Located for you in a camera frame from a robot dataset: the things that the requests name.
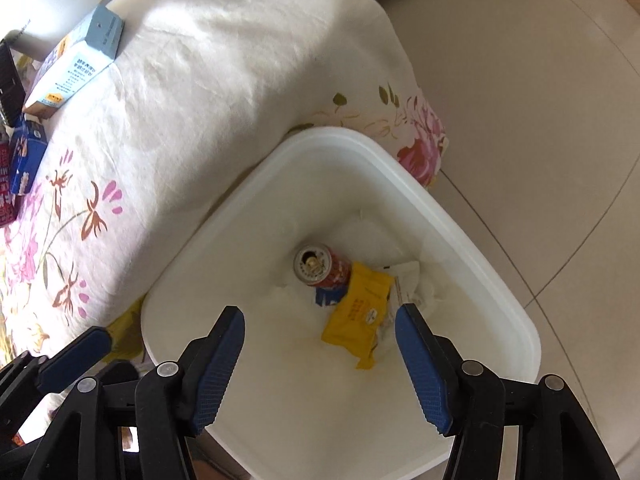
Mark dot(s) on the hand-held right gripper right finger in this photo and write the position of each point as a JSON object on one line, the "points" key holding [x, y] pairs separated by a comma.
{"points": [[420, 365]]}

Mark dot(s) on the white plastic bin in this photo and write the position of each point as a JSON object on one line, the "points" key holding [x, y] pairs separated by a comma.
{"points": [[280, 195]]}

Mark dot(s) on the yellow snack packet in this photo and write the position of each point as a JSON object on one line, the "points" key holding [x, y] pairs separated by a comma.
{"points": [[357, 315]]}

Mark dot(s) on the floral tablecloth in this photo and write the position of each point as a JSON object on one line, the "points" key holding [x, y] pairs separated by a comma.
{"points": [[225, 60]]}

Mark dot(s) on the white paper wrapper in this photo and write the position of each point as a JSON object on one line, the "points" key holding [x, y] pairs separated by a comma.
{"points": [[407, 280]]}

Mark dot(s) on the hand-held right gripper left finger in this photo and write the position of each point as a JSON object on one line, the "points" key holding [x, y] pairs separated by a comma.
{"points": [[220, 360]]}

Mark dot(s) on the small dark blue box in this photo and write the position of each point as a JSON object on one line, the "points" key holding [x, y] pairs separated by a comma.
{"points": [[27, 160]]}

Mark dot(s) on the light blue carton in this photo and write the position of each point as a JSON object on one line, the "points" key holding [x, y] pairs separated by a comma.
{"points": [[70, 70]]}

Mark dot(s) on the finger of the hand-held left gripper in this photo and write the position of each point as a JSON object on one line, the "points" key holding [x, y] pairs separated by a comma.
{"points": [[120, 370], [75, 352]]}

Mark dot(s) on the blue and white wrapper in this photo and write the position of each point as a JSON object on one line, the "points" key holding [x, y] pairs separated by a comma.
{"points": [[327, 296]]}

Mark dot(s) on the red drink can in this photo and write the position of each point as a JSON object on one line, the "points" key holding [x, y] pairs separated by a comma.
{"points": [[330, 267]]}

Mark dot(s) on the red packet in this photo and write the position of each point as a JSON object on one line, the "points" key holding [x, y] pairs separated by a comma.
{"points": [[6, 195]]}

